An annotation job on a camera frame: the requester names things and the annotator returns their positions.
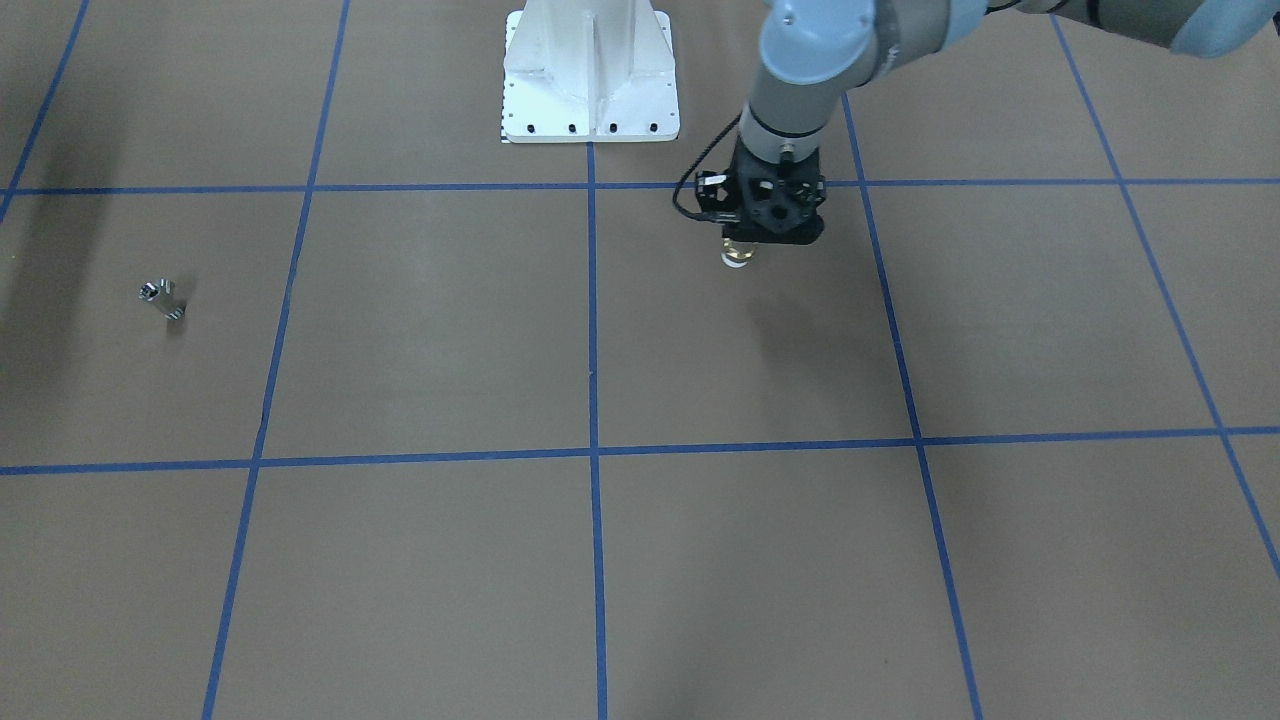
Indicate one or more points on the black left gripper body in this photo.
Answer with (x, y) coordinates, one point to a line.
(712, 191)

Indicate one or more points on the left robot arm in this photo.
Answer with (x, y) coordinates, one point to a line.
(812, 52)

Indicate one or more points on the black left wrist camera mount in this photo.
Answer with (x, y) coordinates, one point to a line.
(715, 194)

